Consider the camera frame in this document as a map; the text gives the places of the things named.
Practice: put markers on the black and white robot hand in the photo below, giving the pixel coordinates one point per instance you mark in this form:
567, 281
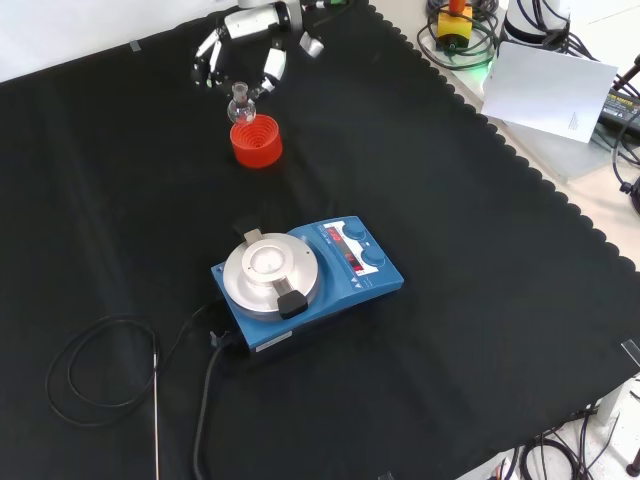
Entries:
250, 22

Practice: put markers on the clear round-bottom flask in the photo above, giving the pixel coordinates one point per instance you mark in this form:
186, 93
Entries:
242, 110

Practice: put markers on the orange ribbed flask stand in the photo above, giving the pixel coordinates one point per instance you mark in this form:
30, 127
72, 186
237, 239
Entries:
257, 147

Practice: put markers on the heater with blue base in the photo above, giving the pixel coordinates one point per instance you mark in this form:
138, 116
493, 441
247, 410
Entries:
345, 285

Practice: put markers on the grey tape piece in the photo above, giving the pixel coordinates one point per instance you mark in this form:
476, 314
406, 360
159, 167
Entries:
135, 46

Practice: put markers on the yellow stop button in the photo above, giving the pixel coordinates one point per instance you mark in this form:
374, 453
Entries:
454, 25

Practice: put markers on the pale white board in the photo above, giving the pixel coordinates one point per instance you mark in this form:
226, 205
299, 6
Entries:
545, 90

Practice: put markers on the black bench cloth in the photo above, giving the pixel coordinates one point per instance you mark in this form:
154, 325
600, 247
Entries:
450, 250

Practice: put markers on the grey metal plate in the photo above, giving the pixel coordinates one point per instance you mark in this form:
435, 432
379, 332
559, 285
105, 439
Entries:
565, 155

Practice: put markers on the black power adapter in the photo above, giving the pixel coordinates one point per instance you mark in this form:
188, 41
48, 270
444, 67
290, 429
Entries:
620, 107

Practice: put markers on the black tripod part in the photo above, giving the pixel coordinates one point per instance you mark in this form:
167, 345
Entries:
631, 192

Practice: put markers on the clear cloth clip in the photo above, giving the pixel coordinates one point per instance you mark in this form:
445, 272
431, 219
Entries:
385, 476
631, 352

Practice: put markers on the silver bench leg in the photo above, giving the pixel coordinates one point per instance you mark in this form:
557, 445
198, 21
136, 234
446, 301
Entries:
611, 402

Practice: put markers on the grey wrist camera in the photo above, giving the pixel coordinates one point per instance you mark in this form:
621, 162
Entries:
312, 46

